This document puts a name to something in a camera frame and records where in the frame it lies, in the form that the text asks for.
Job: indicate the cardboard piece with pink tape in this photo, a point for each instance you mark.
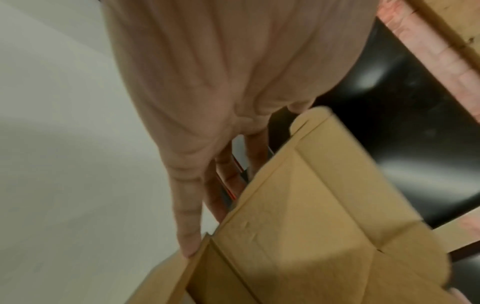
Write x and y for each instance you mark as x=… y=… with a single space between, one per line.
x=431 y=44

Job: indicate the pale cardboard strip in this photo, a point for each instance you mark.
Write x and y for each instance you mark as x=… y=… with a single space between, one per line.
x=461 y=233

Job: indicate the brown cardboard box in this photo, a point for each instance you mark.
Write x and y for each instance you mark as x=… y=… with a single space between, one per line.
x=307 y=213

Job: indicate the person's left hand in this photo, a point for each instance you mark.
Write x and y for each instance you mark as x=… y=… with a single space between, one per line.
x=232 y=59

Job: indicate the black object with red stripe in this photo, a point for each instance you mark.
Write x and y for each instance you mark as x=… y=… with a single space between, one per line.
x=240 y=171

